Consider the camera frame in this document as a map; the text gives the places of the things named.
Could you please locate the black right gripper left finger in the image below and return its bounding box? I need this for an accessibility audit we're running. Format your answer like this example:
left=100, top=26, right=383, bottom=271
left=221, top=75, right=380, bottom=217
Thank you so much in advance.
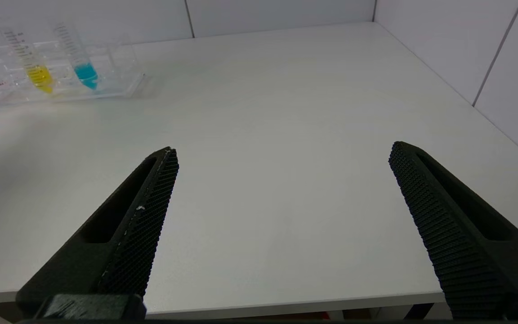
left=16, top=146, right=179, bottom=315

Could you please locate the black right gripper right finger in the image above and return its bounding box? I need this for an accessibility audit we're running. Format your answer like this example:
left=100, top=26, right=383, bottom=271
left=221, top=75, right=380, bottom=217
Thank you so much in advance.
left=388, top=141, right=518, bottom=320

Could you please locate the yellow pigment test tube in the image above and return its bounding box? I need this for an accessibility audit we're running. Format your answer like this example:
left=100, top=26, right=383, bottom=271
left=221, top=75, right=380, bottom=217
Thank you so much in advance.
left=0, top=22, right=55, bottom=94

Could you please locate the clear acrylic test tube rack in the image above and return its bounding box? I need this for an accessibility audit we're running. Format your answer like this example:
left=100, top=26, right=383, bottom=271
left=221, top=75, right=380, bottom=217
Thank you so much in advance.
left=0, top=38, right=146, bottom=110

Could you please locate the blue pigment test tube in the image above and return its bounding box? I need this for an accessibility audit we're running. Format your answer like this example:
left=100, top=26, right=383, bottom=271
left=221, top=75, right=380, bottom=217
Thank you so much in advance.
left=54, top=22, right=99, bottom=90

